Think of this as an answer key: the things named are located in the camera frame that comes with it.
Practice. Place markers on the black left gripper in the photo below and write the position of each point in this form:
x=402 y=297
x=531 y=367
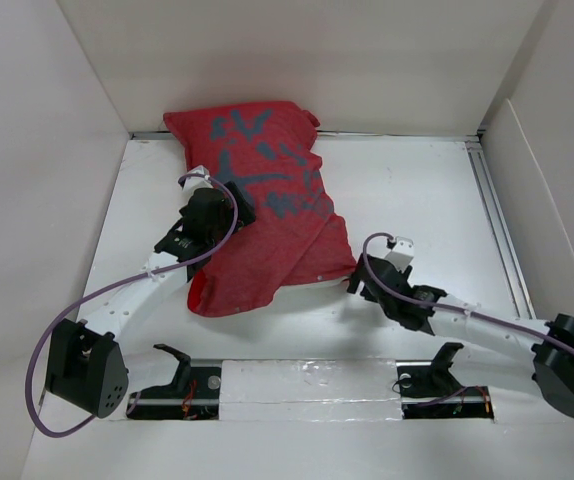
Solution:
x=244 y=212

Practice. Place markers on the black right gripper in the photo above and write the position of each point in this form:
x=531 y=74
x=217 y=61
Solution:
x=404 y=275

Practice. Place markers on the white pillow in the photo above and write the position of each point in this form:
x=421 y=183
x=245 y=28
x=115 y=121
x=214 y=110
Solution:
x=319 y=283

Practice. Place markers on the red patterned pillowcase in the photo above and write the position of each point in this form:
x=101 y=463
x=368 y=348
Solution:
x=265 y=149

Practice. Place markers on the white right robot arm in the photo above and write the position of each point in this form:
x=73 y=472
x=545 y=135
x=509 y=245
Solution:
x=532 y=356

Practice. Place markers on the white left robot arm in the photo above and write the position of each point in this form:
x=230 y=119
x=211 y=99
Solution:
x=85 y=364

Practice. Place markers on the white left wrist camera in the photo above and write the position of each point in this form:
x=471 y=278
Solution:
x=195 y=179

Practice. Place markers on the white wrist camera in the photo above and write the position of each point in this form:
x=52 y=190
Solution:
x=401 y=253
x=195 y=179

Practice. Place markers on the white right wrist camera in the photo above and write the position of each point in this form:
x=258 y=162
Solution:
x=401 y=253

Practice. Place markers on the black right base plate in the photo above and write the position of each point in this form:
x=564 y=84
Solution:
x=431 y=394

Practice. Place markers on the aluminium right side rail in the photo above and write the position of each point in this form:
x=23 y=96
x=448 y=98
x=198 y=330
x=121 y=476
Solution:
x=514 y=278

